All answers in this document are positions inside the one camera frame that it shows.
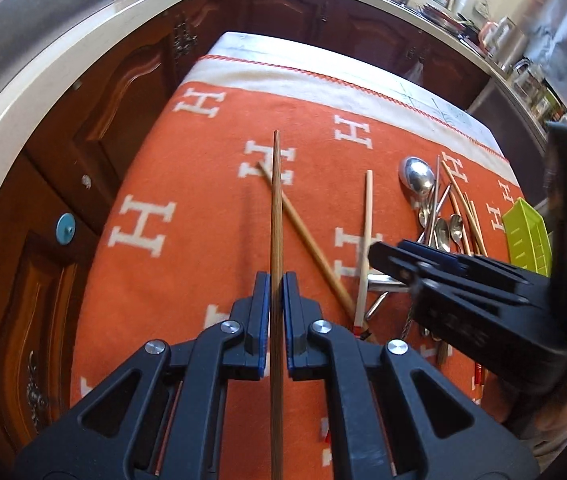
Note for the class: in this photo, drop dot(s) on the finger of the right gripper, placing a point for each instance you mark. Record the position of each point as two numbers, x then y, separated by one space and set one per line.
427 272
486 271

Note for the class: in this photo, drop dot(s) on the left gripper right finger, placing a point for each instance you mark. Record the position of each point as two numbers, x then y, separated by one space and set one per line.
392 415

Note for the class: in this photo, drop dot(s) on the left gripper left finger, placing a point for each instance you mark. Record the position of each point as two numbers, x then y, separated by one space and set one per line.
160 414

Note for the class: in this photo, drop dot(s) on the red-banded light chopstick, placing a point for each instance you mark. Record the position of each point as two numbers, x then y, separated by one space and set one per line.
360 308

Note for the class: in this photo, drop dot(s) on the wooden chopstick decorated tip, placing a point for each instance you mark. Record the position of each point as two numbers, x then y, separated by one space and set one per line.
337 288

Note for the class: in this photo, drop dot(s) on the long red-tipped chopstick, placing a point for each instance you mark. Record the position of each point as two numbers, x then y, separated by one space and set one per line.
472 219

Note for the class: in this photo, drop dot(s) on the plain dark wooden chopstick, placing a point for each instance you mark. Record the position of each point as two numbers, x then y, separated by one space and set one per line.
277 350

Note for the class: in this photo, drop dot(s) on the large steel soup spoon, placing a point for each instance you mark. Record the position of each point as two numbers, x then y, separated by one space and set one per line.
384 283

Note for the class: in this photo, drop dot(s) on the dark wooden kitchen cabinets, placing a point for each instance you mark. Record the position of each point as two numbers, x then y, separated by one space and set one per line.
57 192

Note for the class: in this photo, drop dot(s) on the green plastic utensil tray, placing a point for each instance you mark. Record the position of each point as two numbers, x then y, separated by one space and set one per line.
527 238

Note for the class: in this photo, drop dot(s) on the medium steel spoon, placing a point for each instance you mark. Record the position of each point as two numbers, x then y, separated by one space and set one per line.
442 237

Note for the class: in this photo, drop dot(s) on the small steel teaspoon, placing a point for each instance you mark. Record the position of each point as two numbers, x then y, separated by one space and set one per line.
456 232

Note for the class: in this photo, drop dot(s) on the large steel ladle spoon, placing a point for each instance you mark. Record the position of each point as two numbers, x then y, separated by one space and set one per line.
416 176

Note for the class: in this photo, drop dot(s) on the steel kettle jug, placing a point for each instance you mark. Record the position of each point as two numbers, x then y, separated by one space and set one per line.
505 44

